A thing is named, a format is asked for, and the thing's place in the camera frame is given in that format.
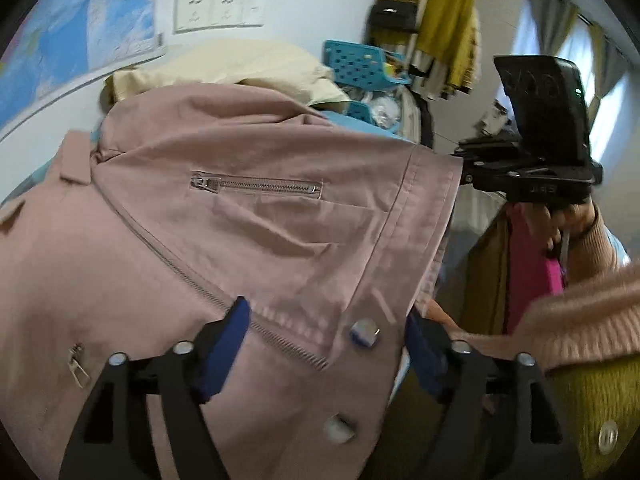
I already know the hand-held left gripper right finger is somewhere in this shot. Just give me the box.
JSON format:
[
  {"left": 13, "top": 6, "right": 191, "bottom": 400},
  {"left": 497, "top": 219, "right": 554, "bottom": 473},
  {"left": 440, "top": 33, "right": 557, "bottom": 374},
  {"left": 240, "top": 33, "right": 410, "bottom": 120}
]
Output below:
[{"left": 404, "top": 307, "right": 583, "bottom": 480}]

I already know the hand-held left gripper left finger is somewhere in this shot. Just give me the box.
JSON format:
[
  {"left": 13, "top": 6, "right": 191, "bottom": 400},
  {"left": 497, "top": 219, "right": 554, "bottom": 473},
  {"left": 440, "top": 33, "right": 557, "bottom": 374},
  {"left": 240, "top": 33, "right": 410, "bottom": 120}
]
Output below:
[{"left": 59, "top": 296, "right": 251, "bottom": 480}]

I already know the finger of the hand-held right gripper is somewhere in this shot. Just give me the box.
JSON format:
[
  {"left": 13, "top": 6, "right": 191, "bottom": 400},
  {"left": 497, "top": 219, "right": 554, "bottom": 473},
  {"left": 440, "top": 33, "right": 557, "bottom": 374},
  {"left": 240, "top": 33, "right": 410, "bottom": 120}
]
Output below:
[{"left": 453, "top": 141, "right": 494, "bottom": 189}]

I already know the pink zippered jacket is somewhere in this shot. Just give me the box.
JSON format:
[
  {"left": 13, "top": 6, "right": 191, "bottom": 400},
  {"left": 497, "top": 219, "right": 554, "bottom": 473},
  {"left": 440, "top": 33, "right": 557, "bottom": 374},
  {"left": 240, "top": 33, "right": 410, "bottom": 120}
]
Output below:
[{"left": 0, "top": 82, "right": 463, "bottom": 480}]

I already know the person's right forearm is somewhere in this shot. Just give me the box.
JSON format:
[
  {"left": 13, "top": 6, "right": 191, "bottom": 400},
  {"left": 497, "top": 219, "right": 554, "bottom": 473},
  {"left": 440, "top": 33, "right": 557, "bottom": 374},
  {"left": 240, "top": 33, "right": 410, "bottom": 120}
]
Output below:
[{"left": 425, "top": 205, "right": 640, "bottom": 480}]

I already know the person's right hand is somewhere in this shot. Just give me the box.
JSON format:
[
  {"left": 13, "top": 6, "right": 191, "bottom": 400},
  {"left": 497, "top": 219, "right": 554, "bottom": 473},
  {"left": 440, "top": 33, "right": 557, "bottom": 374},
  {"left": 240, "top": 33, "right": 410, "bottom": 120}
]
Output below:
[{"left": 525, "top": 200, "right": 601, "bottom": 261}]

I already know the teal grey printed blanket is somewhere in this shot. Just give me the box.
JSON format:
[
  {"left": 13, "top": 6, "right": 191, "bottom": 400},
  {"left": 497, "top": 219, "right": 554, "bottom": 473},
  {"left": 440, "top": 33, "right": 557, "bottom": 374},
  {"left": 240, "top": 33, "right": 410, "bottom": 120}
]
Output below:
[{"left": 320, "top": 110, "right": 418, "bottom": 147}]

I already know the grey curtain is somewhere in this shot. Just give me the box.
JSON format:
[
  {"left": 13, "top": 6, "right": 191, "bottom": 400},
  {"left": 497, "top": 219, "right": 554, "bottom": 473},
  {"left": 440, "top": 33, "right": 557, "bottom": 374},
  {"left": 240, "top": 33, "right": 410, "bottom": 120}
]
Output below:
[{"left": 525, "top": 0, "right": 628, "bottom": 131}]

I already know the brown cloth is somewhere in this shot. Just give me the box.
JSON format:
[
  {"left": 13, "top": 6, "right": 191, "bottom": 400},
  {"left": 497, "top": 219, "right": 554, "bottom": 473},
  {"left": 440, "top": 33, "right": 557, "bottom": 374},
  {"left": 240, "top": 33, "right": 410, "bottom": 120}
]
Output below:
[{"left": 457, "top": 210, "right": 512, "bottom": 336}]

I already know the magenta cloth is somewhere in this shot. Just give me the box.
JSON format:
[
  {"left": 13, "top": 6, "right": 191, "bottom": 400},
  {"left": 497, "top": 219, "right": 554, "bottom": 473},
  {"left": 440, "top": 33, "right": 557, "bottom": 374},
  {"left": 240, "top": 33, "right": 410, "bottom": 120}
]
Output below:
[{"left": 505, "top": 204, "right": 566, "bottom": 335}]

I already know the blue plastic basket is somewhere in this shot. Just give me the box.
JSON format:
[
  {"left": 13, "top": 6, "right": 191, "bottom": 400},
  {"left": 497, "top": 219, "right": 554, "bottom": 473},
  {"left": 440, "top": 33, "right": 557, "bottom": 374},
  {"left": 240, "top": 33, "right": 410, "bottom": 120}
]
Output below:
[
  {"left": 322, "top": 40, "right": 413, "bottom": 88},
  {"left": 344, "top": 100, "right": 401, "bottom": 136}
]

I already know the hanging mustard coat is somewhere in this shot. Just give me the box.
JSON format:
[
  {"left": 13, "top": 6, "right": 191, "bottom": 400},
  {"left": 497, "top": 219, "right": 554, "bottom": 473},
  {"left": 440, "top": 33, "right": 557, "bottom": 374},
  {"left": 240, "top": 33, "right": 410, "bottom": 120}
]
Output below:
[{"left": 376, "top": 0, "right": 479, "bottom": 95}]

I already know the black handbag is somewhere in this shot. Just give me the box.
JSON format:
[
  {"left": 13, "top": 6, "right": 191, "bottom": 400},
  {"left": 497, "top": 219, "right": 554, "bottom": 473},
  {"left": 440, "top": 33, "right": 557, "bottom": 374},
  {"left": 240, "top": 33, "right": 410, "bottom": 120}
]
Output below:
[{"left": 368, "top": 0, "right": 419, "bottom": 34}]

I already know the cream cloth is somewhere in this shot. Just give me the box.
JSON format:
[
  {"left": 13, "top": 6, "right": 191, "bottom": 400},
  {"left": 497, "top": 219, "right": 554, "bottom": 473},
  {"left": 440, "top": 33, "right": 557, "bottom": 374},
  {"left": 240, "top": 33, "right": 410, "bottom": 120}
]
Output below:
[{"left": 102, "top": 40, "right": 351, "bottom": 111}]

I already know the wall map poster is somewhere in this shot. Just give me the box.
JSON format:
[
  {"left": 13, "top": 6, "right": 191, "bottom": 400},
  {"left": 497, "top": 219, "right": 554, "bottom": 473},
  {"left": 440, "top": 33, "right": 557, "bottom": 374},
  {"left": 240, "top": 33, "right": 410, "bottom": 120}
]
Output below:
[{"left": 0, "top": 0, "right": 166, "bottom": 133}]

